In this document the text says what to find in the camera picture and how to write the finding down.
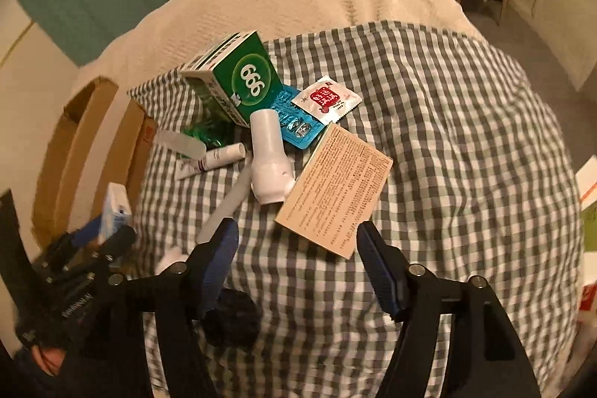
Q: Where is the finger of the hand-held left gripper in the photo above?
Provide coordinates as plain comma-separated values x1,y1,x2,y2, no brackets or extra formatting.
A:
96,225,138,270
47,215,104,259

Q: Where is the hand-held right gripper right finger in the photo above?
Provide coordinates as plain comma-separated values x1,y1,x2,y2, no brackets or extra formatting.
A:
357,221,542,398

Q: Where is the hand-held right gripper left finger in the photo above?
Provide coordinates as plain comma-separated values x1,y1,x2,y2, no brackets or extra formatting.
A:
112,218,241,398

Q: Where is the blue and white small box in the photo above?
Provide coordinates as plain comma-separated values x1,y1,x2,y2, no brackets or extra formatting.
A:
91,182,132,247

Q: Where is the cardboard box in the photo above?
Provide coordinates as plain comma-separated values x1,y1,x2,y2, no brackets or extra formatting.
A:
30,75,159,250

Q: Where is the white plastic bottle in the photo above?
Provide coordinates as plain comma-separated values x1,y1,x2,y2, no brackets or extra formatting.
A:
249,109,297,205

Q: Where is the green foil sachet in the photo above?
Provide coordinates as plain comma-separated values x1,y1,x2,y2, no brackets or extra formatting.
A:
179,118,236,149

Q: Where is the blue blister pack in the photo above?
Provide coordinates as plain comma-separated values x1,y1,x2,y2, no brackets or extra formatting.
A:
275,85,327,151

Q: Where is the green medicine box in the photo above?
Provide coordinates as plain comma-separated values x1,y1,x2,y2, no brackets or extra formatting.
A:
179,29,286,128

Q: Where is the person's left hand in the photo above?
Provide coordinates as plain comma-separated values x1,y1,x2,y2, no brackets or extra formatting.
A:
28,344,66,377

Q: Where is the long white stick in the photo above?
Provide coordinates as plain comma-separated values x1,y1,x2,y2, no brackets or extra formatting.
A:
196,152,253,244

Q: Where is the black fabric object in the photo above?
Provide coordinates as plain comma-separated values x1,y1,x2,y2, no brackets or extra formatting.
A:
203,288,263,347

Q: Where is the small white tube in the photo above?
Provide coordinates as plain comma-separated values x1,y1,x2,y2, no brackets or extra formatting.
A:
175,142,247,181

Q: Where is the grey checked cloth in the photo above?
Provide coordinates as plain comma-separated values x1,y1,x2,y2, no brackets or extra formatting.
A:
126,20,586,398

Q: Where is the red and white sachet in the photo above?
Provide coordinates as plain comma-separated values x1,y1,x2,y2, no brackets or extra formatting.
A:
291,75,363,123

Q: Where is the white carton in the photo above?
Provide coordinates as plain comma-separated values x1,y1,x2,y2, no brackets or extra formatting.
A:
575,156,597,212

